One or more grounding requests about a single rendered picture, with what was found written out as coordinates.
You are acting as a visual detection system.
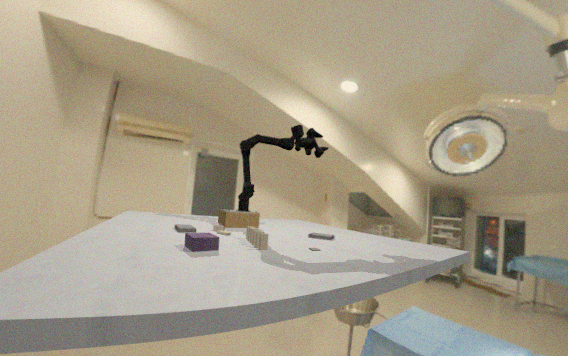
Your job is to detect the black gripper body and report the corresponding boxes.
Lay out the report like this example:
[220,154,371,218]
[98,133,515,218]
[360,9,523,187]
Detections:
[305,128,324,158]

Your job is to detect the purple rectangular block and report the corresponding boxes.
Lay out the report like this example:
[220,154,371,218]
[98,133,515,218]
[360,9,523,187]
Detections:
[184,232,219,252]

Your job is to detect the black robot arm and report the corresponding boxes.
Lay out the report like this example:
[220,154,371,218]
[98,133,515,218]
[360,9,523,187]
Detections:
[238,125,307,212]

